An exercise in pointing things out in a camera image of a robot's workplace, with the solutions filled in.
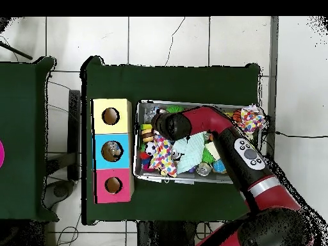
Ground colourful polka-dot cloth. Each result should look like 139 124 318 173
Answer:
149 134 179 179

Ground wooden box with three holes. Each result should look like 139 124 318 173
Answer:
92 98 135 204

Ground shallow clear mesh bin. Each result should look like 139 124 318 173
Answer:
134 101 267 185

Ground wooden burger toy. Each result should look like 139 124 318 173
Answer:
140 124 154 144

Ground small soccer ball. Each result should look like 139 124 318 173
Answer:
144 142 156 156

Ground mint green knit cloth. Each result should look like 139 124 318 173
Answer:
173 132 207 175

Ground green spiky ball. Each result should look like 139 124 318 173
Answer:
202 147 215 165

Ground cream cloth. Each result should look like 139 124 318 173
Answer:
204 142 221 161

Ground dark green tablecloth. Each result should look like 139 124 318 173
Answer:
81 55 262 226

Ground black floor stand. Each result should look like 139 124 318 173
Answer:
43 89 82 210

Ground dark green side table cloth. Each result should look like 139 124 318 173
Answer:
0 56 60 222

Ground black tripod leg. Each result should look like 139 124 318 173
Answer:
0 40 33 62

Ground thin black floor cable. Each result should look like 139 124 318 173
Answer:
165 17 186 67

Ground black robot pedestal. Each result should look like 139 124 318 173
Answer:
137 220 206 246

